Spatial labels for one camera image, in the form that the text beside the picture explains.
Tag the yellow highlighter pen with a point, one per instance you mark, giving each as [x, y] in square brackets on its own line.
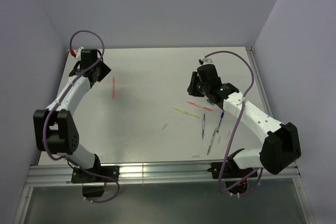
[186, 112]

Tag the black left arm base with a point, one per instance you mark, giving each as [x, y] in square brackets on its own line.
[94, 185]

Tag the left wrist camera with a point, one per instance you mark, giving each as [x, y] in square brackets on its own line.
[76, 53]

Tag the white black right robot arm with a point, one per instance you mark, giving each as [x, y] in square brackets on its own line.
[280, 142]

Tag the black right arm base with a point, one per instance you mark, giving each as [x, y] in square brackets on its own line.
[231, 170]

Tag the aluminium front rail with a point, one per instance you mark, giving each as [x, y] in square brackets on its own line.
[129, 173]

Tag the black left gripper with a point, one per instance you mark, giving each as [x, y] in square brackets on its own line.
[105, 70]

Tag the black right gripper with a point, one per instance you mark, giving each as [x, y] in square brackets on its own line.
[191, 88]

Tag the purple highlighter pen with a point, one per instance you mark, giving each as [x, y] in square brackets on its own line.
[203, 126]

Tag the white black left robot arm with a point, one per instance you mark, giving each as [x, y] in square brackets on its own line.
[55, 129]

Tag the blue ballpoint pen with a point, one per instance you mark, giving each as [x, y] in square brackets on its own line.
[220, 121]

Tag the pink highlighter pen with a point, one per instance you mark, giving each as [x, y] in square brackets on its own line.
[199, 105]

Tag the orange highlighter pen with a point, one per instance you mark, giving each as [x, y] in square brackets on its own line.
[113, 87]

